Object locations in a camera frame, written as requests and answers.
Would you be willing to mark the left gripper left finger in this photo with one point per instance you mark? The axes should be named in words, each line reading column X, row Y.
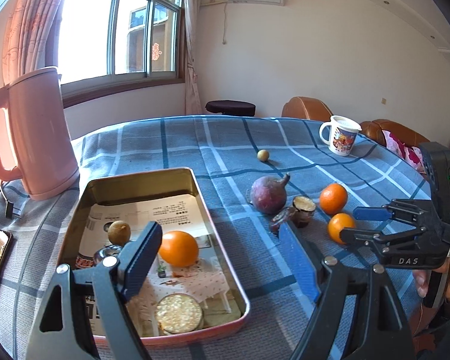
column 62, row 329

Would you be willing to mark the halved dark passion fruit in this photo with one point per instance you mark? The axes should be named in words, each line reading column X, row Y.
column 305, row 208

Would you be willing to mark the brown leather sofa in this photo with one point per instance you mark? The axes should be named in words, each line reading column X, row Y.
column 375, row 130

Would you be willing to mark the dark brown date piece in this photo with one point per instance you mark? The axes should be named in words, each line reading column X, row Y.
column 282, row 217

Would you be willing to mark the dark purple mangosteen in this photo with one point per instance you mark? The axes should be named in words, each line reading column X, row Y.
column 112, row 250

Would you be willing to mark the small round longan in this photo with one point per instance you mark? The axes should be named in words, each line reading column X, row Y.
column 263, row 155

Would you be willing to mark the pink curtain right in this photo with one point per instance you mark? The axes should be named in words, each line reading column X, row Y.
column 192, row 98

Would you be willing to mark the small brown kiwi-like fruit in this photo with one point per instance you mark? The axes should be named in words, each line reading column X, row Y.
column 119, row 233

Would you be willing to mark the dark round stool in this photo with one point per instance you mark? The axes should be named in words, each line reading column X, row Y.
column 231, row 108

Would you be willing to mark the printed paper leaflet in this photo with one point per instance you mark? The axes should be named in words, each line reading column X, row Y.
column 191, row 290

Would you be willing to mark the window with wooden frame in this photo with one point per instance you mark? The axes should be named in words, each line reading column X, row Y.
column 105, row 47

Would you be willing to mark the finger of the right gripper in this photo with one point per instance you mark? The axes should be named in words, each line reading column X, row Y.
column 409, row 248
column 407, row 211

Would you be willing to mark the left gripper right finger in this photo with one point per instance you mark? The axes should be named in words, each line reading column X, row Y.
column 379, row 328

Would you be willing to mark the large orange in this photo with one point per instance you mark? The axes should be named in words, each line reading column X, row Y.
column 179, row 249

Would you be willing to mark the floral pink cushion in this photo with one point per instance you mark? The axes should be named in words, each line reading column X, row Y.
column 410, row 154

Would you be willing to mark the orange at back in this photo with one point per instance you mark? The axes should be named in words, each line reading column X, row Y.
column 333, row 198

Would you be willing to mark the pink curtain left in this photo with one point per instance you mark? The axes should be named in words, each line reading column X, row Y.
column 26, row 33

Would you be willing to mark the purple round fruit with stem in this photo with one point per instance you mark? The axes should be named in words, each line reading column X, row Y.
column 268, row 195

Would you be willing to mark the pink electric kettle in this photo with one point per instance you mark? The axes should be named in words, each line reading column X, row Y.
column 40, row 139

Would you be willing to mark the pink metal tin box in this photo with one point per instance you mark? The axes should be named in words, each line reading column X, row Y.
column 135, row 187

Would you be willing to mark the orange near gripper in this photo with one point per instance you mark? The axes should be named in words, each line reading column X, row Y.
column 337, row 223

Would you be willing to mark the pink curtain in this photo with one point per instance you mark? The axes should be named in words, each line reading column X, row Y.
column 192, row 98
column 26, row 33

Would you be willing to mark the white cartoon mug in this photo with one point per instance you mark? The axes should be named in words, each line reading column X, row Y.
column 339, row 134

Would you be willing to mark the blue plaid tablecloth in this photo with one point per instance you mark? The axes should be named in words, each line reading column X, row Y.
column 222, row 152

